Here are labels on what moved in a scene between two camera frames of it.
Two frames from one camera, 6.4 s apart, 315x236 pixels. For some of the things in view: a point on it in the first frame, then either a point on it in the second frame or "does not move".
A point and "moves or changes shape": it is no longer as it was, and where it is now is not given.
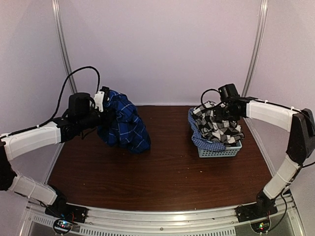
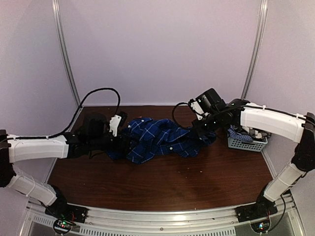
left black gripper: (109, 118) to (125, 149)
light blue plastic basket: (228, 152) to (255, 146)
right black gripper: (218, 115) to (199, 129)
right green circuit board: (261, 227) does not move
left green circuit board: (62, 226) does not move
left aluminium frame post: (56, 14) does not move
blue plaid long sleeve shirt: (124, 126) moves or changes shape
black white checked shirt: (227, 132) moves or changes shape
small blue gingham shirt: (198, 138) to (240, 137)
